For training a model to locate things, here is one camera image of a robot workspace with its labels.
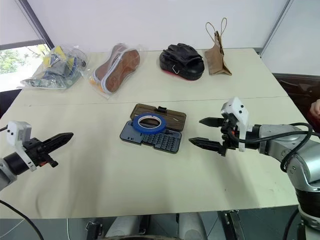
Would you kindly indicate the black table leg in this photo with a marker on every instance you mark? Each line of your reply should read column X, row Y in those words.
column 233, row 225

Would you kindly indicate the black sandals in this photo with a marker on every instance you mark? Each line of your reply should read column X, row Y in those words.
column 182, row 62

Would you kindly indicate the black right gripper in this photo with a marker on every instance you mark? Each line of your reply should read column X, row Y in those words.
column 230, row 140

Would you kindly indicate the black table bracket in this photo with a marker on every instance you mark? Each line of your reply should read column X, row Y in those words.
column 95, row 226

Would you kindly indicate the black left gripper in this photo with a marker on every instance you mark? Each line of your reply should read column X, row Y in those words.
column 35, row 150

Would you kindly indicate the plastic bag of yellow-blue items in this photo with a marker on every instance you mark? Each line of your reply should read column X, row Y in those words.
column 57, row 67

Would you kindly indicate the window with greenery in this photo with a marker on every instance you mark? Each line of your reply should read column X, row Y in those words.
column 15, row 60

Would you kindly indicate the bystander's bare hand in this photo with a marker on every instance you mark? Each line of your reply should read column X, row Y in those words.
column 316, row 108

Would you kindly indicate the dark brown chair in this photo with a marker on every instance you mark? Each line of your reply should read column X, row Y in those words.
column 295, row 87

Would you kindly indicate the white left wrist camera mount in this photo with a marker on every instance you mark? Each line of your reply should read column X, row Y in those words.
column 15, row 130

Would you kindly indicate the blue tape roll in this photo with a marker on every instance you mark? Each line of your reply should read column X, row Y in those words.
column 136, row 126

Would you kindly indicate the bit set case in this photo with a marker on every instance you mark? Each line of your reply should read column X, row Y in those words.
column 160, row 143

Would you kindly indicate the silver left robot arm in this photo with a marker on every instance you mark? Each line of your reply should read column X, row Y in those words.
column 7, row 175

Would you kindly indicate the plastic bag of brown shoes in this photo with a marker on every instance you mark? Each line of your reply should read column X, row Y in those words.
column 117, row 72

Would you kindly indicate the grey diagonal frame bar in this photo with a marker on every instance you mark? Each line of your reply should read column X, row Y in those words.
column 37, row 25

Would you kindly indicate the white roller blind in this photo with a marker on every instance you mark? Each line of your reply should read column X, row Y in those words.
column 15, row 20

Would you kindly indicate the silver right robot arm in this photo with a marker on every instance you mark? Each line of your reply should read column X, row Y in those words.
column 275, row 145

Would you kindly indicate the brown paper bag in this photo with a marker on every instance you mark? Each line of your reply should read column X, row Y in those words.
column 216, row 60

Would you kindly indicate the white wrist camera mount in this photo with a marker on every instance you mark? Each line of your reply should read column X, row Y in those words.
column 15, row 130
column 237, row 106

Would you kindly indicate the white partition frame post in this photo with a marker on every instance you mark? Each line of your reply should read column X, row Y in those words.
column 275, row 27

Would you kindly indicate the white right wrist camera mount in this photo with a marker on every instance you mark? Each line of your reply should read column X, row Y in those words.
column 237, row 106

